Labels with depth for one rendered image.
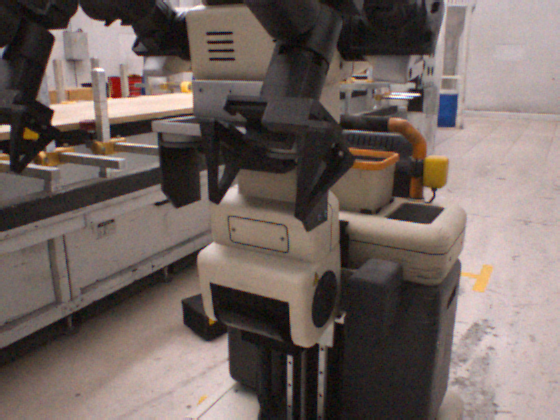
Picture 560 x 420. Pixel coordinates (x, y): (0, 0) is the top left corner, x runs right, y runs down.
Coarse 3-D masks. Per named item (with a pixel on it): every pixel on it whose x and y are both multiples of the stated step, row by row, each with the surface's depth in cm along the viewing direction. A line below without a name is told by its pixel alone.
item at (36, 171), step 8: (0, 160) 156; (0, 168) 153; (8, 168) 151; (32, 168) 145; (40, 168) 144; (48, 168) 144; (56, 168) 143; (32, 176) 146; (40, 176) 144; (48, 176) 143; (56, 176) 143
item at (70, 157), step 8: (64, 152) 176; (72, 152) 176; (64, 160) 175; (72, 160) 173; (80, 160) 171; (88, 160) 169; (96, 160) 168; (104, 160) 166; (112, 160) 164; (120, 160) 164; (112, 168) 165; (120, 168) 164
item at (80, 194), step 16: (368, 112) 440; (384, 112) 477; (112, 176) 199; (128, 176) 204; (144, 176) 212; (48, 192) 176; (64, 192) 178; (80, 192) 184; (96, 192) 191; (112, 192) 198; (128, 192) 205; (0, 208) 158; (16, 208) 163; (32, 208) 168; (48, 208) 173; (64, 208) 179; (0, 224) 159; (16, 224) 163
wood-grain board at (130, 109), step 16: (160, 96) 335; (176, 96) 335; (64, 112) 239; (80, 112) 239; (112, 112) 238; (128, 112) 238; (144, 112) 237; (160, 112) 242; (176, 112) 252; (64, 128) 197
